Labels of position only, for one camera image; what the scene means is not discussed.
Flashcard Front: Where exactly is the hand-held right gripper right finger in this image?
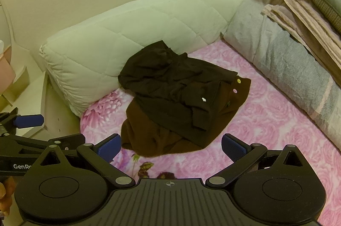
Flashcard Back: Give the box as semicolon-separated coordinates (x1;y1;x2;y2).
206;134;304;187

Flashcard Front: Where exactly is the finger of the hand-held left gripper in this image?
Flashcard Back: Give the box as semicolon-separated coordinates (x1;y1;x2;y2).
0;107;45;136
35;134;86;152

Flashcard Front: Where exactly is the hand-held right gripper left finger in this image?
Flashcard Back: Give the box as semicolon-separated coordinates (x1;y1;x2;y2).
40;134;136;187

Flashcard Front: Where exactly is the person's left hand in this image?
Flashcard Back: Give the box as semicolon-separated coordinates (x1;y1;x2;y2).
0;177;16;217

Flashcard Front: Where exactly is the white bedside cabinet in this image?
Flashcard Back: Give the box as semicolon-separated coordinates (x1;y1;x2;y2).
0;0;80;141

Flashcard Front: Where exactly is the pink floral bed sheet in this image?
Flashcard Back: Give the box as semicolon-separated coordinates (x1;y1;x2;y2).
80;40;341;218

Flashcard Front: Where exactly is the pink box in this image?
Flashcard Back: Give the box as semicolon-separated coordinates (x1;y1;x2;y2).
0;40;17;95

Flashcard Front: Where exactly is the black garment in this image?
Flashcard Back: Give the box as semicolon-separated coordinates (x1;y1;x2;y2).
118;40;239;148

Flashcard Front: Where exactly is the grey rolled blanket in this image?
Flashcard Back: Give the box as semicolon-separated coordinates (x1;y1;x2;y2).
223;0;341;142

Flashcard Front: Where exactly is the white quilted bolster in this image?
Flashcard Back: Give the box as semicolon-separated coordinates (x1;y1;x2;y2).
39;0;272;118

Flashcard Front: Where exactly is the beige striped folded blanket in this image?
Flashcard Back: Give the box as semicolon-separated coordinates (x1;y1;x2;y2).
261;0;341;70

